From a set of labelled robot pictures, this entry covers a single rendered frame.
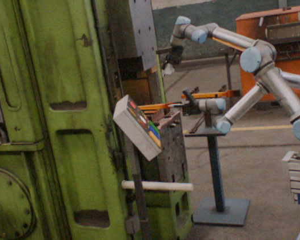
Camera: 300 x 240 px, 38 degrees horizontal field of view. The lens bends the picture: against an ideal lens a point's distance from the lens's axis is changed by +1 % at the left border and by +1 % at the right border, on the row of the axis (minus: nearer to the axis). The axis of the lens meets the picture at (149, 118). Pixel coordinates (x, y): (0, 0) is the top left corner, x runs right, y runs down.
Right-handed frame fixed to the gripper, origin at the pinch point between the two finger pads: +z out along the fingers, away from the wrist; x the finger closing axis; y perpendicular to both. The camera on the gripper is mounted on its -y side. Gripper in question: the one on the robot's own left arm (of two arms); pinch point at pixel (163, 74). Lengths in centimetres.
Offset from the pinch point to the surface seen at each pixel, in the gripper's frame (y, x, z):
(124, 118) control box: 6, -59, 6
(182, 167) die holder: 25, 29, 69
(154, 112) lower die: -0.6, 7.5, 29.0
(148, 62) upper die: -14.7, 9.9, 0.5
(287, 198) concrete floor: 102, 91, 89
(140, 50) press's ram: -18.7, 1.4, -7.5
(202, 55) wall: -148, 742, 193
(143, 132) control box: 16, -56, 11
